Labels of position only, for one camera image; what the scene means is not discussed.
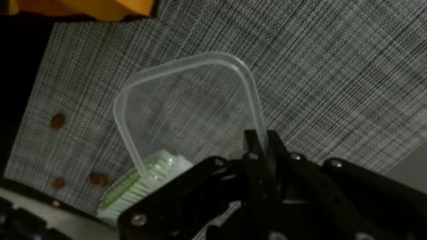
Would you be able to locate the orange food packet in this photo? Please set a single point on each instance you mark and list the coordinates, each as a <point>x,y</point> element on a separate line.
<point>101,7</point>

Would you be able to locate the green white brush pack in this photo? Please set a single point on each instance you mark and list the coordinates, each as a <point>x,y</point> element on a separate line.
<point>133,189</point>

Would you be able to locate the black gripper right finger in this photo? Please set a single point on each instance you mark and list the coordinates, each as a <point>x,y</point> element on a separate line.
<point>346,201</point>

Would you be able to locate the brown crumb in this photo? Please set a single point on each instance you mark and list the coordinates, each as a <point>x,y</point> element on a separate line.
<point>98,179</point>
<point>57,183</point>
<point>56,121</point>

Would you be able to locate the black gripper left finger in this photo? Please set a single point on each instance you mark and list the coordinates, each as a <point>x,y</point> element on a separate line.
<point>200,201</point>

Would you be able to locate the clear plastic container bowl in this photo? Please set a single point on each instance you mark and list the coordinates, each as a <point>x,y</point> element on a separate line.
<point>186,111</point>

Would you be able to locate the grey woven placemat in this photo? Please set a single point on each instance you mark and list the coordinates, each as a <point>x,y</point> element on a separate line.
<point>333,81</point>

